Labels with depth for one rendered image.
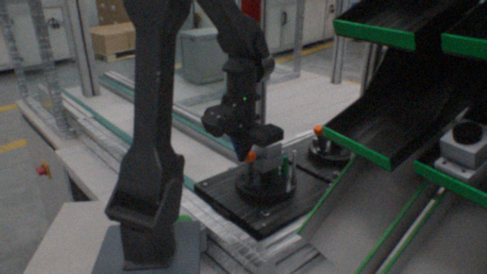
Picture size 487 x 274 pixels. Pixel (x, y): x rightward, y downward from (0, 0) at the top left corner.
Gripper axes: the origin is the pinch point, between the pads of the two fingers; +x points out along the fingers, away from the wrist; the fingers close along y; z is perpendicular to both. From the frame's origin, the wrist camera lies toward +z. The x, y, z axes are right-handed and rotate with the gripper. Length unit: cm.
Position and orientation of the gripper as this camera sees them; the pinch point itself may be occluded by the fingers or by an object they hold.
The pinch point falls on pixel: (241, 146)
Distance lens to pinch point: 79.3
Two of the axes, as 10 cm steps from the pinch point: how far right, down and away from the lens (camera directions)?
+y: 6.5, 3.3, -6.9
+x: 0.0, 9.0, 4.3
